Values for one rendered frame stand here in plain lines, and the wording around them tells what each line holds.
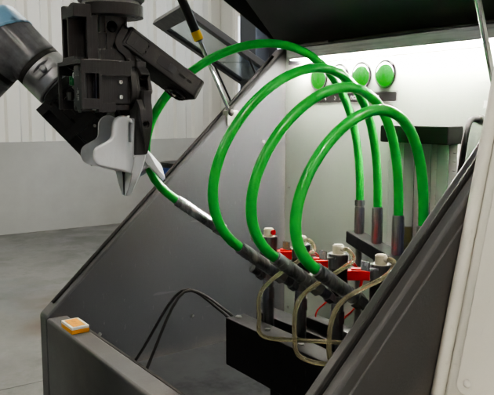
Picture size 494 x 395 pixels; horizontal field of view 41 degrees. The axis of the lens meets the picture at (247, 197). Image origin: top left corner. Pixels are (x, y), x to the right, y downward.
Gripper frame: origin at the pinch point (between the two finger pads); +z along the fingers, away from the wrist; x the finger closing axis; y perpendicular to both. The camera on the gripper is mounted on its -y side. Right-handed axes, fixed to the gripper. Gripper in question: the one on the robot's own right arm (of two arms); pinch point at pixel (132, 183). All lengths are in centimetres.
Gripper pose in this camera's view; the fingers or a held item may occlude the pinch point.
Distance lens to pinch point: 78.1
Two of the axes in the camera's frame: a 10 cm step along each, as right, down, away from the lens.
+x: 5.8, 1.0, -8.1
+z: 0.0, 9.9, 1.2
